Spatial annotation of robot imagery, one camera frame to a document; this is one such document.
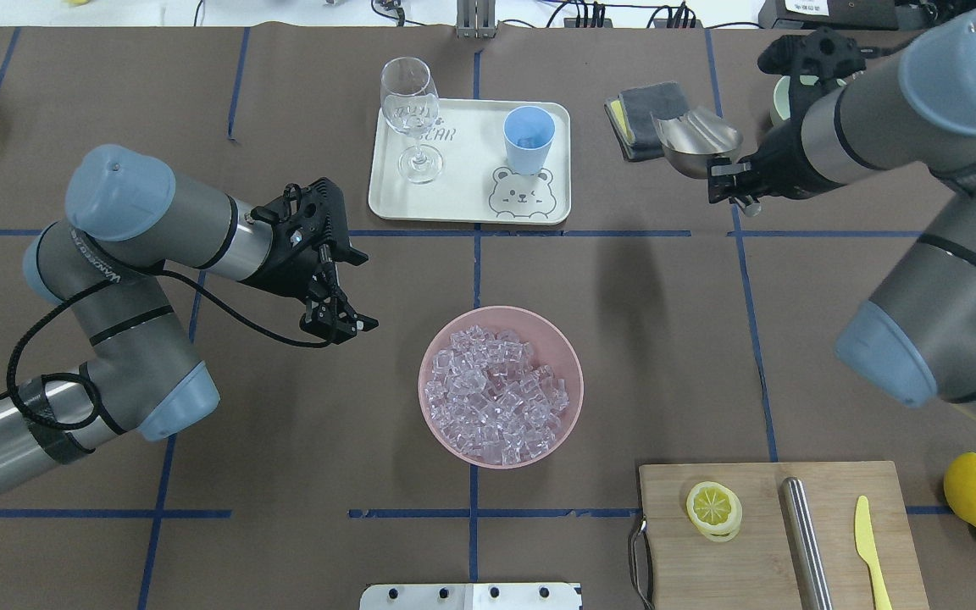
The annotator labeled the lemon slice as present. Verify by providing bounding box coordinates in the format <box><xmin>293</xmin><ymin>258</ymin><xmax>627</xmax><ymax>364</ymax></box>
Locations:
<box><xmin>685</xmin><ymin>481</ymin><xmax>744</xmax><ymax>543</ymax></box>

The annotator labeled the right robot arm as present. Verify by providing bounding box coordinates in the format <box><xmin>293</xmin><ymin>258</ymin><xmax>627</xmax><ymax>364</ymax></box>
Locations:
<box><xmin>707</xmin><ymin>8</ymin><xmax>976</xmax><ymax>422</ymax></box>

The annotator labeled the yellow cloth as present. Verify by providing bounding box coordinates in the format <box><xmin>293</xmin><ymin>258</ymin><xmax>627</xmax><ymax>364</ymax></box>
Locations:
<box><xmin>605</xmin><ymin>97</ymin><xmax>634</xmax><ymax>146</ymax></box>

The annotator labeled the steel muddler black cap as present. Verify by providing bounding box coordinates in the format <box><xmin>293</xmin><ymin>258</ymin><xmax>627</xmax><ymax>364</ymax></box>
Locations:
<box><xmin>781</xmin><ymin>476</ymin><xmax>834</xmax><ymax>609</ymax></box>

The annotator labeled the yellow plastic knife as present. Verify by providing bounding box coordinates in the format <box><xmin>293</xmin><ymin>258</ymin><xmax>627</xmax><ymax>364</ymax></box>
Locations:
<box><xmin>853</xmin><ymin>495</ymin><xmax>892</xmax><ymax>610</ymax></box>

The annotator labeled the grey folded cloth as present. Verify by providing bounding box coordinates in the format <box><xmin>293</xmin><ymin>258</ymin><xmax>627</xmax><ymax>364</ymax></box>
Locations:
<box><xmin>618</xmin><ymin>80</ymin><xmax>690</xmax><ymax>162</ymax></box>

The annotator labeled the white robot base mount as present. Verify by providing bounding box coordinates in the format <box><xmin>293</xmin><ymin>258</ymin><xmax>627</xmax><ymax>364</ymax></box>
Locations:
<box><xmin>359</xmin><ymin>580</ymin><xmax>584</xmax><ymax>609</ymax></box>

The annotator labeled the wooden cutting board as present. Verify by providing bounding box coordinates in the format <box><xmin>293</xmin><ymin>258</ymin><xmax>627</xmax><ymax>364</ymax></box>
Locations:
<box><xmin>638</xmin><ymin>461</ymin><xmax>929</xmax><ymax>609</ymax></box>

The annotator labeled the blue cup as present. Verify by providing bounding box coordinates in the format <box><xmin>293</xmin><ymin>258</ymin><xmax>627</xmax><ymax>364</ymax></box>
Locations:
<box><xmin>503</xmin><ymin>105</ymin><xmax>557</xmax><ymax>175</ymax></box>

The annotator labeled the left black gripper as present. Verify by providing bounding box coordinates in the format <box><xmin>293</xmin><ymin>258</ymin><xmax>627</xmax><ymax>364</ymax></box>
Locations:
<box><xmin>251</xmin><ymin>178</ymin><xmax>379</xmax><ymax>344</ymax></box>

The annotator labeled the pile of ice cubes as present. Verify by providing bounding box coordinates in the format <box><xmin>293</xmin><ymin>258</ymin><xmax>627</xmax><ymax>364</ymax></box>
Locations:
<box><xmin>419</xmin><ymin>325</ymin><xmax>577</xmax><ymax>468</ymax></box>

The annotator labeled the clear wine glass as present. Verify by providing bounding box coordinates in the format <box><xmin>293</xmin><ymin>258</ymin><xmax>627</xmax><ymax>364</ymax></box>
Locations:
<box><xmin>380</xmin><ymin>57</ymin><xmax>444</xmax><ymax>184</ymax></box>

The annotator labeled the aluminium frame post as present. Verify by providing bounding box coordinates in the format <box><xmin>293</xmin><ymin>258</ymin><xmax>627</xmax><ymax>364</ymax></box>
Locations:
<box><xmin>456</xmin><ymin>0</ymin><xmax>498</xmax><ymax>39</ymax></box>

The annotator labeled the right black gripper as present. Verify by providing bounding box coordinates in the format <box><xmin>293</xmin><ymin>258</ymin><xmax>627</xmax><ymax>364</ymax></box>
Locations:
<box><xmin>707</xmin><ymin>127</ymin><xmax>818</xmax><ymax>205</ymax></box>

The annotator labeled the white bear tray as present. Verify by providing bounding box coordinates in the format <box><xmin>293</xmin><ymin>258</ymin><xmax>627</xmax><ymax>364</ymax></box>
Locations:
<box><xmin>368</xmin><ymin>99</ymin><xmax>572</xmax><ymax>225</ymax></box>

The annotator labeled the green bowl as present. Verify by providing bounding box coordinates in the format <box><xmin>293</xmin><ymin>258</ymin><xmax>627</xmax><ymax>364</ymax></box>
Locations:
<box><xmin>769</xmin><ymin>75</ymin><xmax>791</xmax><ymax>127</ymax></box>

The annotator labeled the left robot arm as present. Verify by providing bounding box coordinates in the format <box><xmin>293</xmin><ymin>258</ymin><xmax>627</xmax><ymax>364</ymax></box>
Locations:
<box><xmin>0</xmin><ymin>144</ymin><xmax>377</xmax><ymax>495</ymax></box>

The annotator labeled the pink bowl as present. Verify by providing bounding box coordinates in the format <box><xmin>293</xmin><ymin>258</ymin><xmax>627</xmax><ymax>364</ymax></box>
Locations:
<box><xmin>417</xmin><ymin>306</ymin><xmax>585</xmax><ymax>469</ymax></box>

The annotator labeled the steel ice scoop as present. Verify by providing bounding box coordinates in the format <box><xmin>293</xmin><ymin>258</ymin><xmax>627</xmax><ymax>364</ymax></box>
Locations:
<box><xmin>655</xmin><ymin>107</ymin><xmax>763</xmax><ymax>217</ymax></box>

